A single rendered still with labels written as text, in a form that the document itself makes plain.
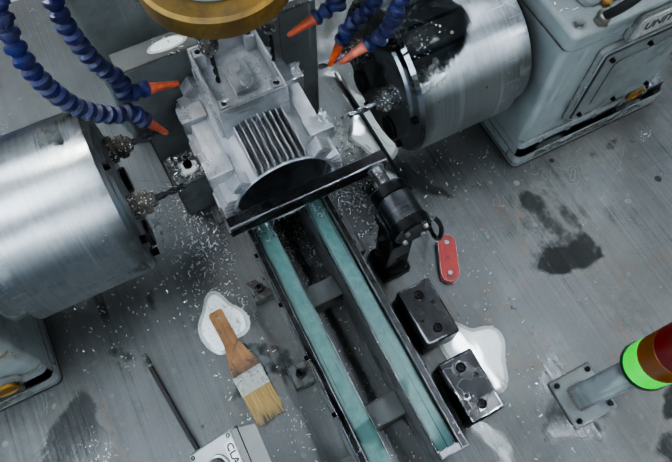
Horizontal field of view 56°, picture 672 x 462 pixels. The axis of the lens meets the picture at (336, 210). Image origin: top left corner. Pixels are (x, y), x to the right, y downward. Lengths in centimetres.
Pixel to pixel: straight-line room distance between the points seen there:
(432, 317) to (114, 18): 66
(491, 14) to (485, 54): 6
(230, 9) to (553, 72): 52
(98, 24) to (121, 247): 35
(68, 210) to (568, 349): 80
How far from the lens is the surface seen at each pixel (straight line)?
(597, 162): 130
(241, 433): 79
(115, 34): 105
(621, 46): 107
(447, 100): 93
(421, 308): 104
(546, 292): 116
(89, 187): 84
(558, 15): 98
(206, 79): 93
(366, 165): 94
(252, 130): 90
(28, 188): 85
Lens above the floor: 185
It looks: 65 degrees down
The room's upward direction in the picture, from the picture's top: straight up
